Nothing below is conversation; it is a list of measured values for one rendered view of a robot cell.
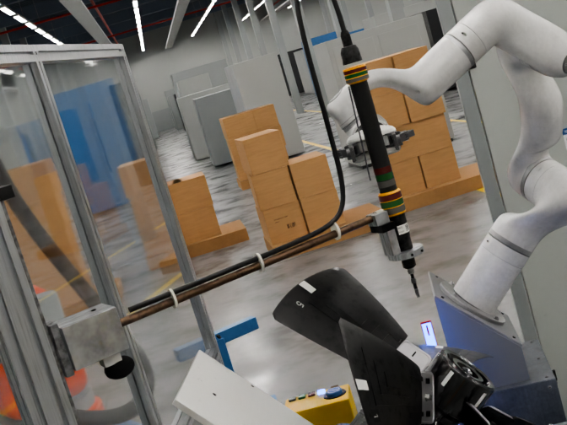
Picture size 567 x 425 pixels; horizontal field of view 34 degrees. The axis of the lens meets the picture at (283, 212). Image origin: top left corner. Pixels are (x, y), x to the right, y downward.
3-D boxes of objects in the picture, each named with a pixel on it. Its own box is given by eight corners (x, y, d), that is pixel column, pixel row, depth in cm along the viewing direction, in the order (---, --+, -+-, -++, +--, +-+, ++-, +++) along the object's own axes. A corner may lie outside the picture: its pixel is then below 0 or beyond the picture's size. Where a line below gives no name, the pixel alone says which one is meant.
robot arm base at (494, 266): (437, 277, 252) (472, 218, 248) (499, 312, 252) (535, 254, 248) (441, 296, 233) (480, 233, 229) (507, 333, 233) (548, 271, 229)
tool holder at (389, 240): (395, 266, 171) (380, 215, 170) (373, 264, 177) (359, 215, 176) (432, 249, 175) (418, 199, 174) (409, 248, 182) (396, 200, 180)
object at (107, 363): (112, 385, 146) (102, 357, 145) (104, 382, 150) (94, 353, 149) (141, 373, 149) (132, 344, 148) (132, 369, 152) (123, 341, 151)
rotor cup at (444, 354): (466, 459, 166) (510, 403, 163) (398, 415, 165) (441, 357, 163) (456, 427, 180) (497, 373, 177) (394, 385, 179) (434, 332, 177)
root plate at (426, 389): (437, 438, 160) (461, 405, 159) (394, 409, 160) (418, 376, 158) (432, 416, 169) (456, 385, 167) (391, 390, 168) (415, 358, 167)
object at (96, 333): (69, 379, 141) (51, 326, 140) (56, 373, 147) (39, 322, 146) (131, 352, 146) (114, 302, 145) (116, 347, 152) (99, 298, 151)
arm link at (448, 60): (428, 7, 197) (324, 106, 196) (479, 62, 198) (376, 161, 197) (418, 13, 206) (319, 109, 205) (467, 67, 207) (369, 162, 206)
